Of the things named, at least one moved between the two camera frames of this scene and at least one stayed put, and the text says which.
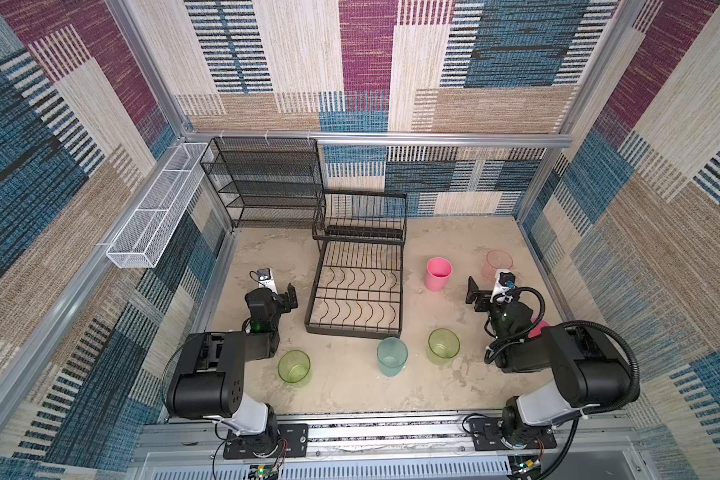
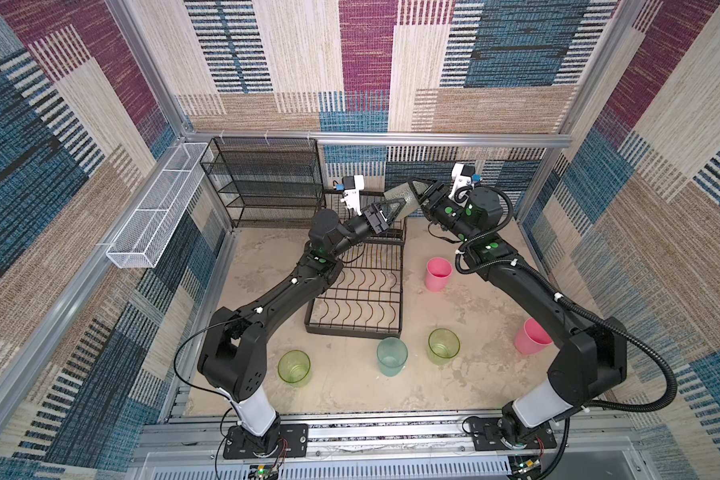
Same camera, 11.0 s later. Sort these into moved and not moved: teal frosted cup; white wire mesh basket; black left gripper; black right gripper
Moved: black left gripper; black right gripper
Not moved: white wire mesh basket; teal frosted cup
